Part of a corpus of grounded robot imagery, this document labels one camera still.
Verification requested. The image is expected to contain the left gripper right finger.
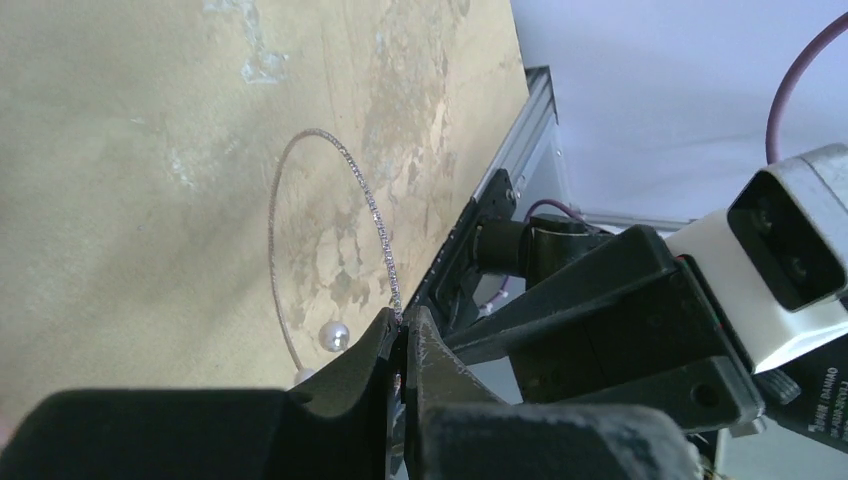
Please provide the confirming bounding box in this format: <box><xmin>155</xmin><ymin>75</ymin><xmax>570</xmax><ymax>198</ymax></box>
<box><xmin>404</xmin><ymin>307</ymin><xmax>699</xmax><ymax>479</ymax></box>

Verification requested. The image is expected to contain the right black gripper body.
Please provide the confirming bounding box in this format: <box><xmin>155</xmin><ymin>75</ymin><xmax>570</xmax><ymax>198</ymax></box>
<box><xmin>510</xmin><ymin>256</ymin><xmax>765</xmax><ymax>433</ymax></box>

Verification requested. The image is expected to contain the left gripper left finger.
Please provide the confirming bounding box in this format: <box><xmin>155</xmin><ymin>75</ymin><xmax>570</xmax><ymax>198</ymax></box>
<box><xmin>1</xmin><ymin>309</ymin><xmax>397</xmax><ymax>479</ymax></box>

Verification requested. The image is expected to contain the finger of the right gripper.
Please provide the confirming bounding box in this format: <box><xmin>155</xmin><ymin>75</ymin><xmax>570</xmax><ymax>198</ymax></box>
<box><xmin>444</xmin><ymin>225</ymin><xmax>676</xmax><ymax>364</ymax></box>

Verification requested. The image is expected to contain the silver bangle bracelet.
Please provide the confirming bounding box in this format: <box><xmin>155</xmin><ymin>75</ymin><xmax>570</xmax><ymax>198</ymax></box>
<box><xmin>267</xmin><ymin>128</ymin><xmax>405</xmax><ymax>387</ymax></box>

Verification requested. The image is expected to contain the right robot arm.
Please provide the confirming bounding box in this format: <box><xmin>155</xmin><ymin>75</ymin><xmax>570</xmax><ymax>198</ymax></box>
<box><xmin>446</xmin><ymin>215</ymin><xmax>765</xmax><ymax>433</ymax></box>

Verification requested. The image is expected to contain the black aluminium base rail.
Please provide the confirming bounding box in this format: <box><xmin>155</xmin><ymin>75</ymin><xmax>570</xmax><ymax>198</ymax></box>
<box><xmin>409</xmin><ymin>66</ymin><xmax>689</xmax><ymax>335</ymax></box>

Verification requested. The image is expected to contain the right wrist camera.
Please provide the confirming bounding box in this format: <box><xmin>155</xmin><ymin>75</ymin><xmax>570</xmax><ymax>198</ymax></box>
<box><xmin>665</xmin><ymin>143</ymin><xmax>847</xmax><ymax>374</ymax></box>

